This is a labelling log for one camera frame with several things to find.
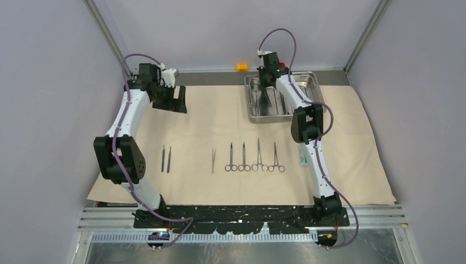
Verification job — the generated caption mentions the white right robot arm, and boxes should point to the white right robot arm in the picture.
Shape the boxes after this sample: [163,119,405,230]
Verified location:
[257,50,342,226]

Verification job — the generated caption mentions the steel scalpel handle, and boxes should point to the steel scalpel handle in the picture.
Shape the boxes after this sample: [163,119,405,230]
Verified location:
[167,147,171,173]
[161,145,165,173]

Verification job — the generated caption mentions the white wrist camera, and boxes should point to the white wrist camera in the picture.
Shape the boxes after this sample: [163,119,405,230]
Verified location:
[257,49,272,57]
[159,63,179,88]

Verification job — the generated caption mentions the steel tweezers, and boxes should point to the steel tweezers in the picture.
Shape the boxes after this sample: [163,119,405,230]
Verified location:
[211,147,216,174]

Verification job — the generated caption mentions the long steel needle holder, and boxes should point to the long steel needle holder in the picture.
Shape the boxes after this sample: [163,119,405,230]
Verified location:
[251,138,268,172]

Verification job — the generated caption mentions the steel forceps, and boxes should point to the steel forceps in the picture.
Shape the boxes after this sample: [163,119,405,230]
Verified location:
[253,89,271,117]

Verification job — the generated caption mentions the straight steel scissors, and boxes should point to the straight steel scissors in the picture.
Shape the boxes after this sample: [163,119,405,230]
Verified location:
[238,143,251,172]

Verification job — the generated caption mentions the green white sterile packet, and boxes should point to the green white sterile packet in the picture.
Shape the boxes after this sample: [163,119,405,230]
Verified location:
[298,148,307,167]

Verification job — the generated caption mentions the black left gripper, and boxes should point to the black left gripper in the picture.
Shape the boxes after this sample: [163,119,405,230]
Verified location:
[153,82,187,113]

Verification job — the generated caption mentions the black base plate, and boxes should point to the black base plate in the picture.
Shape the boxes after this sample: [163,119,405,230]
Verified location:
[133,206,350,235]

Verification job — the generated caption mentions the steel hemostat clamp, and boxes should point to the steel hemostat clamp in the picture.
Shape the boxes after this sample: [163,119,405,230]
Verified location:
[268,142,285,173]

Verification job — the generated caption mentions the yellow block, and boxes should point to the yellow block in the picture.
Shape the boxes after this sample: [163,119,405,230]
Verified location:
[236,63,249,72]

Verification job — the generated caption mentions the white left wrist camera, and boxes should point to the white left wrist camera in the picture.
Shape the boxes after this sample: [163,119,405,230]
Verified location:
[159,63,179,88]

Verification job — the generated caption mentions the curved steel scissors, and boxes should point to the curved steel scissors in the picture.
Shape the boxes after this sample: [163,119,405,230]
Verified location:
[224,143,238,172]

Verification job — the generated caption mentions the steel mesh instrument tray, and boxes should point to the steel mesh instrument tray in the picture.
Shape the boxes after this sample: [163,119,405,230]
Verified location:
[244,71,324,124]

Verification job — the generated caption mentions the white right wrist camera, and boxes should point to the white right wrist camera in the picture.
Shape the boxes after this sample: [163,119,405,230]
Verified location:
[257,49,272,57]

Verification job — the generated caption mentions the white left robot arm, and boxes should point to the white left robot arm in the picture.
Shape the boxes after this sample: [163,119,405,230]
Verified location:
[93,63,187,228]

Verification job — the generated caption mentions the cream cloth wrap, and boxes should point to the cream cloth wrap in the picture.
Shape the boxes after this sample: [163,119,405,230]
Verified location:
[86,85,397,207]

